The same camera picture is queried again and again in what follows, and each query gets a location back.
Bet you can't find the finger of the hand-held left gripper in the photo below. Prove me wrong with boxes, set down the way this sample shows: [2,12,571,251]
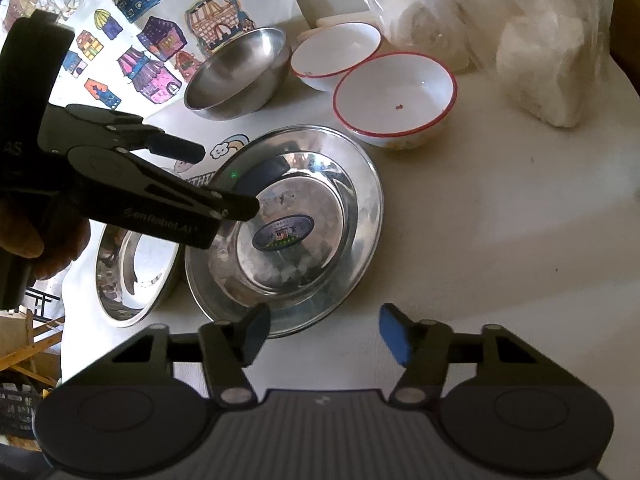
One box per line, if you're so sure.
[122,152,261,222]
[42,104,206,164]

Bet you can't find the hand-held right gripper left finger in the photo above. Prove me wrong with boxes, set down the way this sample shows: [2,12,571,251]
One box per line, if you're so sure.
[107,302,273,407]

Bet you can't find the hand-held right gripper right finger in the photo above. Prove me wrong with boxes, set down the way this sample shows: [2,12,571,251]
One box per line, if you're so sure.
[379,302,539,407]

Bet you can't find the steel bowl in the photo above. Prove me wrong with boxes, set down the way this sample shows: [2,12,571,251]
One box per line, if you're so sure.
[183,27,292,121]

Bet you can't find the large steel plate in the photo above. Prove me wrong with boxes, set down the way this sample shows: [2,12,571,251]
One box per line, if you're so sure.
[184,125,385,337]

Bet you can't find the small red-rimmed white bowl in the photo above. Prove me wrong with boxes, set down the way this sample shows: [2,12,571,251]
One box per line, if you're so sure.
[290,22,383,93]

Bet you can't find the large red-rimmed white bowl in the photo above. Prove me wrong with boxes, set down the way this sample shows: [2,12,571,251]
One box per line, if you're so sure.
[332,52,458,152]

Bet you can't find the person's left hand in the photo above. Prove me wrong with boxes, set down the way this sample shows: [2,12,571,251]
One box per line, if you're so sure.
[0,195,92,281]

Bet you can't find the black lettering sticker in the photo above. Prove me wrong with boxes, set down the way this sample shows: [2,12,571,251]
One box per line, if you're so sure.
[177,167,222,189]

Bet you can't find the cloud rainbow sticker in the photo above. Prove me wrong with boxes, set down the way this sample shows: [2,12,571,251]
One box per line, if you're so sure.
[210,134,249,161]

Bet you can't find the small steel plate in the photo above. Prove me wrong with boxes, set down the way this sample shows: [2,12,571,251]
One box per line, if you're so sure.
[95,222,182,329]

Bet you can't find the wooden slats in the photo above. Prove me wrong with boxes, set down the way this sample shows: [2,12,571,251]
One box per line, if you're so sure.
[0,305,66,387]

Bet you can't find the black plastic crate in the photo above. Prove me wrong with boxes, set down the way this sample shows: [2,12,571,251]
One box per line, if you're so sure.
[0,382,61,443]

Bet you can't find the white tissue roll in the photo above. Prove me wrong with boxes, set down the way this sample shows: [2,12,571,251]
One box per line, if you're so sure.
[384,0,467,69]

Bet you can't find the white cotton wad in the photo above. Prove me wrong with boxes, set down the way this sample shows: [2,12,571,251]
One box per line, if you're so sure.
[495,12,587,129]

